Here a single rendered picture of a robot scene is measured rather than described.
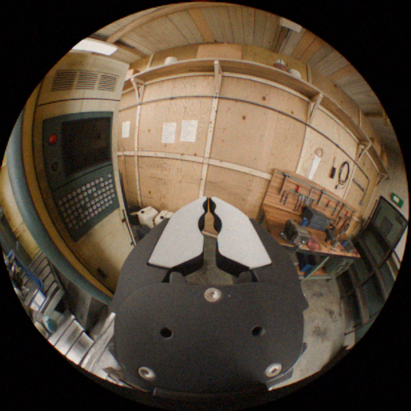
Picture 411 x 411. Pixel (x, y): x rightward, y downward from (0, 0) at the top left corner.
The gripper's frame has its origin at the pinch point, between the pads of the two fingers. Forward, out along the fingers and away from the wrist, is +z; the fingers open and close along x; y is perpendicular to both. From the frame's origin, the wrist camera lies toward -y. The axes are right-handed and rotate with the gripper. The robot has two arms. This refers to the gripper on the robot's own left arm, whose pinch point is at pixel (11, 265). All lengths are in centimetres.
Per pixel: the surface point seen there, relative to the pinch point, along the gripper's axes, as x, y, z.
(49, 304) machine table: 2.7, 31.9, -12.9
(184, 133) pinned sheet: 206, -39, -15
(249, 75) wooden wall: 205, -140, -82
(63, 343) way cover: -18, 44, -29
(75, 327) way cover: 3, 47, -29
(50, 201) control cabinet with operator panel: 53, -13, -11
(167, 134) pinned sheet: 206, -36, 11
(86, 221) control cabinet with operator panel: 70, 8, -15
